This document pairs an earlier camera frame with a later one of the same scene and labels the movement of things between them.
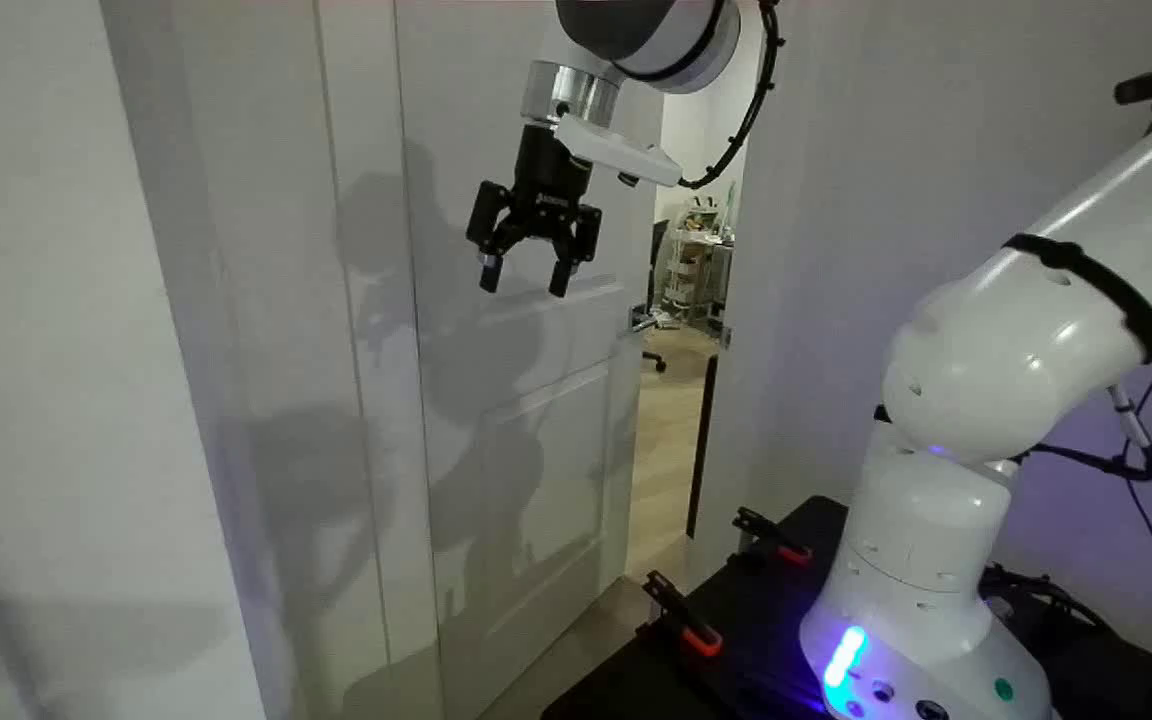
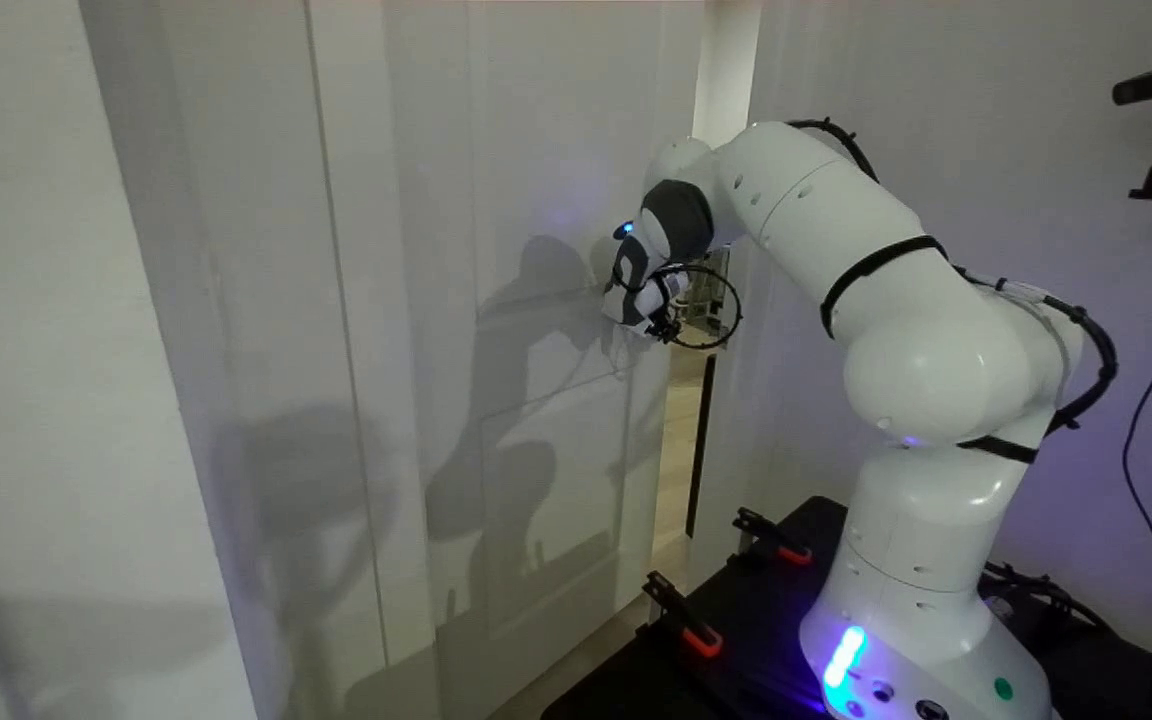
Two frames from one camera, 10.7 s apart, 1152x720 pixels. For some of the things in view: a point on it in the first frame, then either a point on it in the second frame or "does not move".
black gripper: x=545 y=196 -> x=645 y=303
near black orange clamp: x=684 y=622 does not move
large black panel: x=702 y=446 does not move
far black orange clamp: x=777 y=543 does not move
